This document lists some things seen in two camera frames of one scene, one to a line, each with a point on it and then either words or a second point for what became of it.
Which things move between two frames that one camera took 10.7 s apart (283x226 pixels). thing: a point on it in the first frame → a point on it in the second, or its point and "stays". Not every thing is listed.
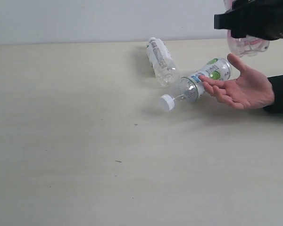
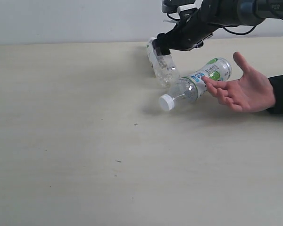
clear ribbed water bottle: (165, 69) stays
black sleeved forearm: (282, 87) stays
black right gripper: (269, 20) → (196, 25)
